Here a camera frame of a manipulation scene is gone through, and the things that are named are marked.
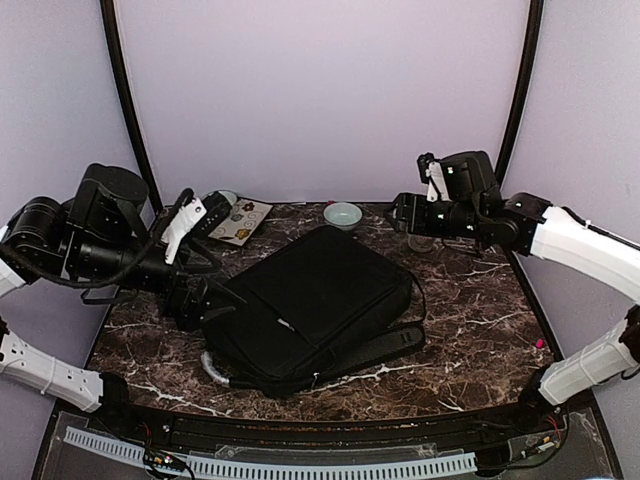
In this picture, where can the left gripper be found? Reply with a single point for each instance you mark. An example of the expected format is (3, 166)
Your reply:
(190, 310)

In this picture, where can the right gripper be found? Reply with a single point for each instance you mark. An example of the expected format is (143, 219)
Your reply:
(411, 217)

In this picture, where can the black student bag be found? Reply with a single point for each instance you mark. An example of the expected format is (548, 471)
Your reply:
(322, 307)

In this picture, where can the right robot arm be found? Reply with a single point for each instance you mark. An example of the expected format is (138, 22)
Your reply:
(543, 232)

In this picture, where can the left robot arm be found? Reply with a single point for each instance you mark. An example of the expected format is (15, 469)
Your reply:
(53, 319)

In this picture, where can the cream floral mug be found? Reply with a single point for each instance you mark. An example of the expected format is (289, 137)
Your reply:
(421, 244)

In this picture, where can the celadon bowl centre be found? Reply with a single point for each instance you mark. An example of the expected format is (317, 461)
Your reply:
(343, 215)

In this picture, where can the floral fabric coaster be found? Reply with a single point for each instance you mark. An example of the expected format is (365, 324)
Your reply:
(245, 217)

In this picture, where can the celadon bowl on coaster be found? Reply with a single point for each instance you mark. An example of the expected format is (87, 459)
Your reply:
(230, 196)

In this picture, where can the small circuit board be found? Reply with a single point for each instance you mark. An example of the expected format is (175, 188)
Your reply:
(160, 459)

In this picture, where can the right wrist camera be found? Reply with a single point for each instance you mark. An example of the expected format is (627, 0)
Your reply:
(468, 173)

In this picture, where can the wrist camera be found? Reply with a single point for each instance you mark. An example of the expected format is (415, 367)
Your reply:
(108, 203)
(468, 173)

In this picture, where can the white slotted cable duct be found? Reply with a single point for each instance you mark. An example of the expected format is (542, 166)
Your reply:
(268, 465)

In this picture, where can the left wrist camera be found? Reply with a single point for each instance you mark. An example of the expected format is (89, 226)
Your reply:
(108, 203)

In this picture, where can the right black frame post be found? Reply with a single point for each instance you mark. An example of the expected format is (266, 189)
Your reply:
(521, 88)

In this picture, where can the black frame post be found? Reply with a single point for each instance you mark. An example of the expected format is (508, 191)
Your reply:
(521, 88)
(126, 100)

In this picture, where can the black front rail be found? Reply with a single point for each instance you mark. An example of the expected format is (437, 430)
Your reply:
(181, 432)

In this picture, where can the left black frame post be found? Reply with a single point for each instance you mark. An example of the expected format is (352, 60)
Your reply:
(126, 100)

